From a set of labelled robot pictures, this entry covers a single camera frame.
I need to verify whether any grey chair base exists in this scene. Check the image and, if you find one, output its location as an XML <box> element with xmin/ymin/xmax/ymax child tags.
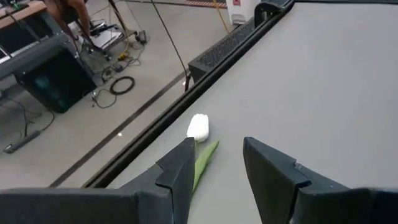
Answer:
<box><xmin>79</xmin><ymin>17</ymin><xmax>149</xmax><ymax>62</ymax></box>

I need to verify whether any long black floor cable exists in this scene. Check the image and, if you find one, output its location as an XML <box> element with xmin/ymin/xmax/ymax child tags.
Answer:
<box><xmin>150</xmin><ymin>0</ymin><xmax>191</xmax><ymax>93</ymax></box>

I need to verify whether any person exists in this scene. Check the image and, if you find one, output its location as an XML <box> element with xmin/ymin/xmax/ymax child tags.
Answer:
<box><xmin>43</xmin><ymin>0</ymin><xmax>91</xmax><ymax>40</ymax></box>

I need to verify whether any coiled black cable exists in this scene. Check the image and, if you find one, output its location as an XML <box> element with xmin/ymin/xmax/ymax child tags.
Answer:
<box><xmin>109</xmin><ymin>76</ymin><xmax>136</xmax><ymax>96</ymax></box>

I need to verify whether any grey desk with wooden top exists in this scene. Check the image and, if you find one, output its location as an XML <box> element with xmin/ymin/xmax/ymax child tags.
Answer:
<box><xmin>0</xmin><ymin>0</ymin><xmax>71</xmax><ymax>82</ymax></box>

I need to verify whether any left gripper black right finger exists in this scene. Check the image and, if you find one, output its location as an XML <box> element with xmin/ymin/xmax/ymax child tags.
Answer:
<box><xmin>243</xmin><ymin>136</ymin><xmax>398</xmax><ymax>224</ymax></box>

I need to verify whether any white bin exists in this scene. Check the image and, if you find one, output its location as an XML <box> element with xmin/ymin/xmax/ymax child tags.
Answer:
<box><xmin>225</xmin><ymin>0</ymin><xmax>262</xmax><ymax>26</ymax></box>

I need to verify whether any grey table mat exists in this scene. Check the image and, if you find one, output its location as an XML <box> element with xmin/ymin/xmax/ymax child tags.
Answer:
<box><xmin>107</xmin><ymin>2</ymin><xmax>398</xmax><ymax>224</ymax></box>

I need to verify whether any white artificial tulip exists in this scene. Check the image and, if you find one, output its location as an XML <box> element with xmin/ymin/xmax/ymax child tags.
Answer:
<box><xmin>185</xmin><ymin>113</ymin><xmax>220</xmax><ymax>195</ymax></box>

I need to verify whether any black metal table frame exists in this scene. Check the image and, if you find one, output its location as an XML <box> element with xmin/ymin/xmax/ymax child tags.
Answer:
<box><xmin>82</xmin><ymin>0</ymin><xmax>398</xmax><ymax>189</ymax></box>

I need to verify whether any black cable with plug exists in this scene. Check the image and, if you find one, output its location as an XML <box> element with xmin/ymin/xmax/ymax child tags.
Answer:
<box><xmin>91</xmin><ymin>88</ymin><xmax>118</xmax><ymax>110</ymax></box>

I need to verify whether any black computer tower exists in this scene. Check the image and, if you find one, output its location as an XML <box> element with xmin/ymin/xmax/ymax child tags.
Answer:
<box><xmin>14</xmin><ymin>48</ymin><xmax>98</xmax><ymax>114</ymax></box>

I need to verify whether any black power strip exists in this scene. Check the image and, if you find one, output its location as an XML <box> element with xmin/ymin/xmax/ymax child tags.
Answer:
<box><xmin>2</xmin><ymin>129</ymin><xmax>42</xmax><ymax>155</ymax></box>

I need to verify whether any yellow cable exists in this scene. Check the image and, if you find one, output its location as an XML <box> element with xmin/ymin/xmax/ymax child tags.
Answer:
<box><xmin>212</xmin><ymin>0</ymin><xmax>231</xmax><ymax>34</ymax></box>

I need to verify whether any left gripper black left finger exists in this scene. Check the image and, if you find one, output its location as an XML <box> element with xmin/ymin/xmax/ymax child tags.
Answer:
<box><xmin>0</xmin><ymin>137</ymin><xmax>197</xmax><ymax>224</ymax></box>

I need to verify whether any black orange striped floor mat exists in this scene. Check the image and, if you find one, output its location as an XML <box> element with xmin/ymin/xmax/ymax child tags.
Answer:
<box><xmin>185</xmin><ymin>0</ymin><xmax>228</xmax><ymax>9</ymax></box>

